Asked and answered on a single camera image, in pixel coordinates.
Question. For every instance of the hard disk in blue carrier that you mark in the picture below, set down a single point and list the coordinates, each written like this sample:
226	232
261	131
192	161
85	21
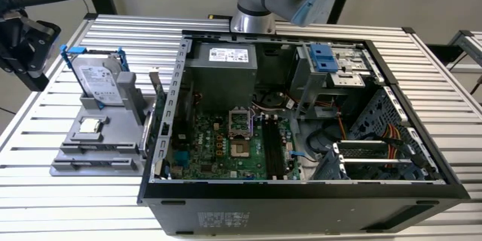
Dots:
97	77

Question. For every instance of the blue plastic drive latch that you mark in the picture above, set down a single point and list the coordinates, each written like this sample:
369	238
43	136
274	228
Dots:
324	57

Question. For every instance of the grey power supply unit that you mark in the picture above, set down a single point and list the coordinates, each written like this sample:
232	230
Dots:
222	83

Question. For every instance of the green motherboard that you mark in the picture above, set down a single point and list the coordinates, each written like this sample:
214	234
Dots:
212	150

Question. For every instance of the black PC case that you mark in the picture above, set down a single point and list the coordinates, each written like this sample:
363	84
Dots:
264	212

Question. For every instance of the grey parts rack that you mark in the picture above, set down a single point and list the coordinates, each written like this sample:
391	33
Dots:
121	131

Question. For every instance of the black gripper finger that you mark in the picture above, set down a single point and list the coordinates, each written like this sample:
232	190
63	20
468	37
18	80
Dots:
39	49

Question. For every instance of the silver CPU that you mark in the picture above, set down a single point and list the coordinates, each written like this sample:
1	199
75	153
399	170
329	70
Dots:
90	126

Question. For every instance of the blue square board component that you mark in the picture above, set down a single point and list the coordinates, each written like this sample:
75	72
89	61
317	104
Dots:
182	158

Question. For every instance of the metal locking lever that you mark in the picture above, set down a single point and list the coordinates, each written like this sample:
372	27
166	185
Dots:
252	125

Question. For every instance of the graphics card with metal bracket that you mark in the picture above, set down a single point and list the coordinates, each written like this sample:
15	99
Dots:
158	83

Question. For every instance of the CPU socket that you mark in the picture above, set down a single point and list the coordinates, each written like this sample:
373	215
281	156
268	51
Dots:
241	148

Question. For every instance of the metal disk bay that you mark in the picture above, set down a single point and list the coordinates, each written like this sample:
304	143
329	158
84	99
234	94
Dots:
377	161

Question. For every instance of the metal drive cage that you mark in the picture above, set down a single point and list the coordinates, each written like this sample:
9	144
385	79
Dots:
305	83

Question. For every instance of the metal slat side table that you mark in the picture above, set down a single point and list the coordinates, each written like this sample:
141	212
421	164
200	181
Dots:
467	39

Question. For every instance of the yellow black plug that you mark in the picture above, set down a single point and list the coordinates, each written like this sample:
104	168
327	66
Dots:
213	16

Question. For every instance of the blue connector tab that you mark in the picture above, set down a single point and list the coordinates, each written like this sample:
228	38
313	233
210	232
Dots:
296	153

